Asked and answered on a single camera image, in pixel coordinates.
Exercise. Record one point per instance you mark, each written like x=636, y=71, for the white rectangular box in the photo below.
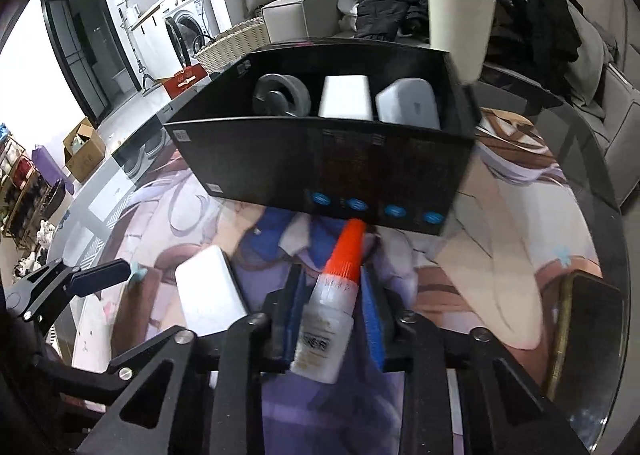
x=210, y=290

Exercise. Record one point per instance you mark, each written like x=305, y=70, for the shoe rack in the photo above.
x=25, y=195

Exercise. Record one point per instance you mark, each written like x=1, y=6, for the black storage box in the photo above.
x=300, y=165

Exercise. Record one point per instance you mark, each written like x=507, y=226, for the red box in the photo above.
x=185, y=80

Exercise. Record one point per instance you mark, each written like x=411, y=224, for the white washing machine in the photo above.
x=190, y=0

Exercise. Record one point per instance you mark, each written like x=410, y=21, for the white cup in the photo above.
x=460, y=30

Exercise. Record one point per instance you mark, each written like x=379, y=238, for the black framed door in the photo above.
x=65, y=35

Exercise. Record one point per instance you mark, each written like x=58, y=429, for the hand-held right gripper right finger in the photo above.
x=372, y=320

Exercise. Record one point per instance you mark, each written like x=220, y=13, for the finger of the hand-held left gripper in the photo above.
x=100, y=380
x=97, y=279

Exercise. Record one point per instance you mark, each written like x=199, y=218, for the wicker basket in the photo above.
x=230, y=42

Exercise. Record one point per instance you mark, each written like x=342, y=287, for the purple bag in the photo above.
x=47, y=160

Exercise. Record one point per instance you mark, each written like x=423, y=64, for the white bottle orange cap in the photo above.
x=325, y=335

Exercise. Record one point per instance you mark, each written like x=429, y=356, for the printed table mat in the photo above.
x=475, y=260

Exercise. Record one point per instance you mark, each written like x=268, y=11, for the dark stand gold rim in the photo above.
x=590, y=325

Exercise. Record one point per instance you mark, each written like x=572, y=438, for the black clothes pile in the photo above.
x=545, y=10

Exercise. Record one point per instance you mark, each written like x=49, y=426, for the white tapered block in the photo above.
x=345, y=100

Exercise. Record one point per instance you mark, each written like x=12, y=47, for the white rounded case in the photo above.
x=407, y=105

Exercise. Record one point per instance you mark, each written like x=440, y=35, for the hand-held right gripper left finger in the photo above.
x=295, y=315

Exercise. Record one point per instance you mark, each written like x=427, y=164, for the white cloth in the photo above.
x=347, y=0

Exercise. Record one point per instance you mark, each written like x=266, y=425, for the grey sofa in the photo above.
x=295, y=20

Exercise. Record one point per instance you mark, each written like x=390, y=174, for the grey cushion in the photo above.
x=590, y=55

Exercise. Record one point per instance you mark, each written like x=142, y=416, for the grey tape roll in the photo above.
x=295, y=95

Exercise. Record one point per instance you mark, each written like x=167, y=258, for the cardboard box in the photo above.
x=87, y=155

